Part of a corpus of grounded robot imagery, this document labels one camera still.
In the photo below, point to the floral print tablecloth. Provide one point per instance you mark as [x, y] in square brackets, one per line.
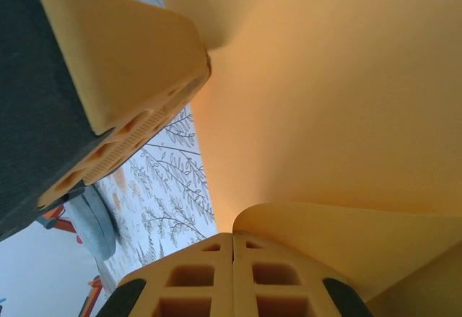
[173, 187]

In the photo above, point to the orange cloth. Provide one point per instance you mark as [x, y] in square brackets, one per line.
[325, 96]

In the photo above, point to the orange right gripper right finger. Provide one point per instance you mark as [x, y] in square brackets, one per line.
[242, 277]

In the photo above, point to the blue grey oval pad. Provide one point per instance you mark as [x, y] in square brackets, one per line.
[94, 223]

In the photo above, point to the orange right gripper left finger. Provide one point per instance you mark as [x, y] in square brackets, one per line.
[223, 277]

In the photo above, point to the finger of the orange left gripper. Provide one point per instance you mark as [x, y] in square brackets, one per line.
[108, 60]

